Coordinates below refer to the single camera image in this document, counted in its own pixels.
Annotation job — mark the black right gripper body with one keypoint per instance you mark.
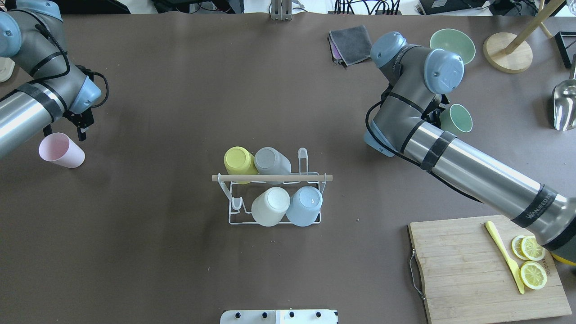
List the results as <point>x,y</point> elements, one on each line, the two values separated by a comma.
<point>434,115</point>

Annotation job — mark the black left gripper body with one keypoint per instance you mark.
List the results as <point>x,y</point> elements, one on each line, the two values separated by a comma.
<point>81,120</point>

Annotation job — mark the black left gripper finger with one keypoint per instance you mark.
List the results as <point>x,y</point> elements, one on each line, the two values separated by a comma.
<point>81,132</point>

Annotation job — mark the mint green cup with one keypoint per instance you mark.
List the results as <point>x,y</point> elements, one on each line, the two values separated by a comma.
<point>456,119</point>

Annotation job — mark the pink cup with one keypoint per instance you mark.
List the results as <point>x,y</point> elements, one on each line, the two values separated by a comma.
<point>59,149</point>

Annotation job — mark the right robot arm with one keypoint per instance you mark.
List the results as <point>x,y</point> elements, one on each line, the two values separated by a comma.
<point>417,75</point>

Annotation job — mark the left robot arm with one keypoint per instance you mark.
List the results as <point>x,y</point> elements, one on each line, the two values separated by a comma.
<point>32,36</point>

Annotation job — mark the light blue cup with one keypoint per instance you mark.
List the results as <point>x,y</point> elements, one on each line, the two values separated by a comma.
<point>305,206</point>

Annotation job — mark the yellow cup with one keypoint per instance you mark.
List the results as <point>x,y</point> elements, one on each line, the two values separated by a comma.
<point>238,161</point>

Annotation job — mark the grey cup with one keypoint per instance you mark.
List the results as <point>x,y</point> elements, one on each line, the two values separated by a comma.
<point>270,161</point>

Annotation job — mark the cream white cup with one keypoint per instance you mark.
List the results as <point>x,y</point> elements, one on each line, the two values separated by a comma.
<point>269,208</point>

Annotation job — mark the green bowl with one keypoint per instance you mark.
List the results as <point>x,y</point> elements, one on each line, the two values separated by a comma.
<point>454,41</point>

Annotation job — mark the wooden stand with round base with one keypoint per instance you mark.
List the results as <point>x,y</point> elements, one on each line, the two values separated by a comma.
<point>511,53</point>

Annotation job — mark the grey cloth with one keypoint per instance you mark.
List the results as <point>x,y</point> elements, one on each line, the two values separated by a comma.
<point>353,44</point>

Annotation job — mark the steel scoop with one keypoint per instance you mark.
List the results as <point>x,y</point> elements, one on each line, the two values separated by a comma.
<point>564,102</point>

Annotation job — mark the wooden cutting board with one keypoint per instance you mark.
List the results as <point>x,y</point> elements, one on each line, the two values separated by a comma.
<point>465,279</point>

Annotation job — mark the lemon slice top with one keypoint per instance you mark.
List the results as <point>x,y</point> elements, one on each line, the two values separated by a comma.
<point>531,249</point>

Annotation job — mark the yellow plastic knife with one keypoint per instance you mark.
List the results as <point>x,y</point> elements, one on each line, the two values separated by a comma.
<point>512,264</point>

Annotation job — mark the lemon slice lower left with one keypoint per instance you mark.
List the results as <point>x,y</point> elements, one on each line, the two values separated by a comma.
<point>533,275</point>

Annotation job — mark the yellow lemon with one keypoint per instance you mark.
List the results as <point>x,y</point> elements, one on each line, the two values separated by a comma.
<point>562,260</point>

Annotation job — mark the aluminium frame post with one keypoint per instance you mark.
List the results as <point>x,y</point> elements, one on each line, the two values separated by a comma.
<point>281,10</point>

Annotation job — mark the white wire cup rack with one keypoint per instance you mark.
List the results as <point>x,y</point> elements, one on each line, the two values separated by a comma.
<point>262,189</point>

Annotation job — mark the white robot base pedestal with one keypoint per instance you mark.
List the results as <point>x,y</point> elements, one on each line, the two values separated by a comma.
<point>286,316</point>

